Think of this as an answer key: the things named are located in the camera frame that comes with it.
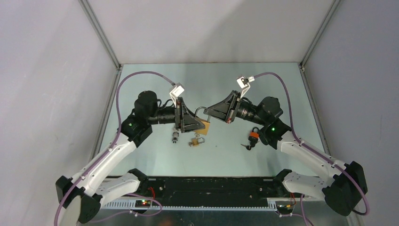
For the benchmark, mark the right aluminium frame post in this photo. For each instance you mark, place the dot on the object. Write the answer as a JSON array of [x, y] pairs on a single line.
[[319, 32]]

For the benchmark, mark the aluminium frame post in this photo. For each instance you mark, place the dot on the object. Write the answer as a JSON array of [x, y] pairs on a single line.
[[92, 18], [319, 32]]

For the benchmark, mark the left aluminium frame post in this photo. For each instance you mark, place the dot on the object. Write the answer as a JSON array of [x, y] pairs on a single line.
[[92, 18]]

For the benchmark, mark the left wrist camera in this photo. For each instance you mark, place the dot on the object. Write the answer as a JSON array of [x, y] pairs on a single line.
[[176, 91]]

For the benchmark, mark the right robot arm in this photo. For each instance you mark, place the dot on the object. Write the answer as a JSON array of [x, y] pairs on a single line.
[[339, 184]]

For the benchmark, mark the large brass padlock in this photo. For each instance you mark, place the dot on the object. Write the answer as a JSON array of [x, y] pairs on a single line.
[[206, 123]]

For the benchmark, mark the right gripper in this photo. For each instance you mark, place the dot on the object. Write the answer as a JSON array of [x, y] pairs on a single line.
[[226, 110]]

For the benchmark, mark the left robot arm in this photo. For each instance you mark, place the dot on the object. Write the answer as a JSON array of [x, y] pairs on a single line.
[[86, 192]]

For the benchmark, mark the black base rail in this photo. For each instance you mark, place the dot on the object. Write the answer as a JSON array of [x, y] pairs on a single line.
[[213, 192]]

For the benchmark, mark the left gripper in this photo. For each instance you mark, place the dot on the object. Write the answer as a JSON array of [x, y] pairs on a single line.
[[184, 119]]

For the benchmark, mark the small closed brass padlock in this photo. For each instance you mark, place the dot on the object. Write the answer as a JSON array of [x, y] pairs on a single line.
[[196, 141]]

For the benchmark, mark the orange black padlock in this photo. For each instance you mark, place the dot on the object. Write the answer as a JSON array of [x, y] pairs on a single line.
[[253, 139]]

